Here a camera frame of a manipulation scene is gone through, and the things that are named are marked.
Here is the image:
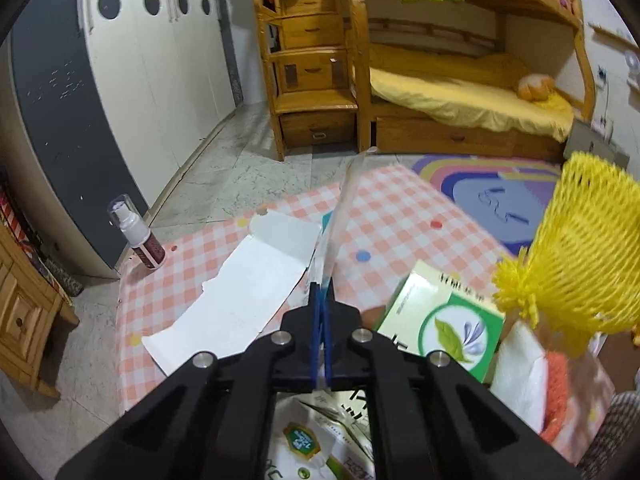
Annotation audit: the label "wooden bunk bed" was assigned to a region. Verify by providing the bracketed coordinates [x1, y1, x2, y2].
[340, 0, 598, 161]

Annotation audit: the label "pink checked tablecloth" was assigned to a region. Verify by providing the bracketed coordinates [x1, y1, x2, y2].
[114, 162, 531, 416]

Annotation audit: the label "white and maroon spray bottle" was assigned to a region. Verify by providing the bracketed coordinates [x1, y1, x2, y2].
[107, 194, 167, 272]

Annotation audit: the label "wooden staircase drawers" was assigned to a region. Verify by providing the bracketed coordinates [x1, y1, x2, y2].
[252, 0, 361, 161]

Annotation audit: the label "colourful rainbow rug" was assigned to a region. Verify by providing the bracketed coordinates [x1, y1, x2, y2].
[410, 154, 566, 261]

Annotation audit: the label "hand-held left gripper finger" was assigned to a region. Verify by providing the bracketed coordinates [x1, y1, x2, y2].
[55, 282, 321, 480]
[323, 282, 583, 480]

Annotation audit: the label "orange plush toy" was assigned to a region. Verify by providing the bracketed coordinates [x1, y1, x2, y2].
[516, 72, 556, 101]

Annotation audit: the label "dark grey wardrobe panel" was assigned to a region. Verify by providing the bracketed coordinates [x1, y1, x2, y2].
[10, 10, 151, 278]

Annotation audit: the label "white and orange cloth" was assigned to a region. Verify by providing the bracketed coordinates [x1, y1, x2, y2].
[489, 320, 548, 433]

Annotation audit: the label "green and white box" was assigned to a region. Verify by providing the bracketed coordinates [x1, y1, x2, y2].
[372, 259, 507, 385]

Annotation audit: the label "grey storage box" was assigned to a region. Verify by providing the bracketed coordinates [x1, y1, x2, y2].
[562, 120, 631, 171]

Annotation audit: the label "clear plastic wrapper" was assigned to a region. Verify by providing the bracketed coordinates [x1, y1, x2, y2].
[312, 146, 381, 293]

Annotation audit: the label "white wardrobe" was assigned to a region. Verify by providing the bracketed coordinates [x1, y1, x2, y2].
[80, 0, 238, 196]

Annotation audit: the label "yellow bedsheet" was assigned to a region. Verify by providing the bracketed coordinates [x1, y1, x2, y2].
[369, 42, 576, 143]

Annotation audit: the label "wooden cabinet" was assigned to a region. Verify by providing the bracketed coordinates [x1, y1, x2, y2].
[0, 220, 81, 400]

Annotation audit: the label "white cardboard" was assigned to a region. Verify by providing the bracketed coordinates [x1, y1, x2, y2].
[141, 210, 323, 377]

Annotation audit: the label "white packet with green label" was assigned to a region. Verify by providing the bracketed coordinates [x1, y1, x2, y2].
[267, 394, 348, 480]

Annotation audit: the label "pale green printed box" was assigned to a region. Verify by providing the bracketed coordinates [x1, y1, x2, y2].
[330, 390, 376, 466]

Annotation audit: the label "yellow foam fruit net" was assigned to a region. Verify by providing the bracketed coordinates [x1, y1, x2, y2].
[491, 150, 640, 358]

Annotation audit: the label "orange fuzzy cloth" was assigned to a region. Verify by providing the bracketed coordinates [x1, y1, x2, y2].
[540, 350, 573, 443]

